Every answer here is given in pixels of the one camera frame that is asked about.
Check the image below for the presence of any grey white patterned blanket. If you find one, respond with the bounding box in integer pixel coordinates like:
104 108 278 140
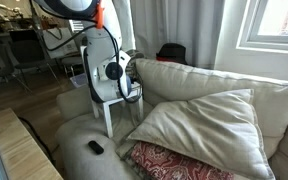
125 49 146 81

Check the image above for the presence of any black hat with red band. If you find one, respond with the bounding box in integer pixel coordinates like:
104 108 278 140
155 42 189 65

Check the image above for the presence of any clear plastic box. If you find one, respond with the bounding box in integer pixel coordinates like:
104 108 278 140
69 73 88 89

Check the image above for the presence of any beige sofa back cushion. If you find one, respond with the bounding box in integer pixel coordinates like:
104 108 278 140
135 58 288 161

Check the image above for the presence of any black remote control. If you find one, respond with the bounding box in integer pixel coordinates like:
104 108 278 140
87 140 105 155

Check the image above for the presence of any white curtain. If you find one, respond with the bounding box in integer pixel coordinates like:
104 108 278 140
112 0 225 69

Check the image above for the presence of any cream throw cushion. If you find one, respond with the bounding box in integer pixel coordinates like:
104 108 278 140
127 88 277 180

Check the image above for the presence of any red patterned cushion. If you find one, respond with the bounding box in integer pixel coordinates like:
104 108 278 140
130 141 235 180

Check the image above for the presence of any beige fabric sofa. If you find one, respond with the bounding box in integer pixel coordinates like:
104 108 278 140
55 58 288 180

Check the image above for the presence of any light wooden table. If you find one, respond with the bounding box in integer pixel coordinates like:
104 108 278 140
0 107 64 180

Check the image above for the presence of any cluttered background desk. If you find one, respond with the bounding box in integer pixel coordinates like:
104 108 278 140
0 3 52 34

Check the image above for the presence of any white framed window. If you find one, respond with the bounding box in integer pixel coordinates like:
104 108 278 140
236 0 288 53

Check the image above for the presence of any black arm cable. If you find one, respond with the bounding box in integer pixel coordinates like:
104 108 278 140
45 19 144 104

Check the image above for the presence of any orange cable clip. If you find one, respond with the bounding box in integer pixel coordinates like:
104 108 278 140
94 0 106 30

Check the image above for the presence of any black floor cable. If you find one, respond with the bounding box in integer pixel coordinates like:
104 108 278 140
17 116 57 166

